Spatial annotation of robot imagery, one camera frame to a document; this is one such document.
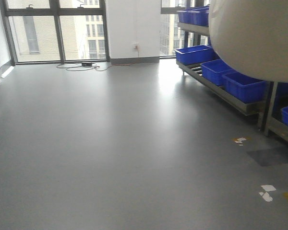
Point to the blue crate lower middle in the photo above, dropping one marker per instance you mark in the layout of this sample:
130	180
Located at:
214	70

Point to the blue crate lower near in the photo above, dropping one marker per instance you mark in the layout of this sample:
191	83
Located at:
244	88

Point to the black power adapter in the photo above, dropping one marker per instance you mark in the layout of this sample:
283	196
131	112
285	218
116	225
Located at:
86	64

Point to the blue crates upper shelf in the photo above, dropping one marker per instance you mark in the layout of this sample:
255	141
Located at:
197	16

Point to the blue crate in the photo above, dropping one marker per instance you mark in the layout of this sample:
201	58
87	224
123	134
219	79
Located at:
195	54
214	70
244	88

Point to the blue crate lower far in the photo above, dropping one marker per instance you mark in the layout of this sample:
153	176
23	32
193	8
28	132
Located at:
195	54

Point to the steel roller shelf right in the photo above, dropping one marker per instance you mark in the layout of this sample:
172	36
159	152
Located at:
268	110

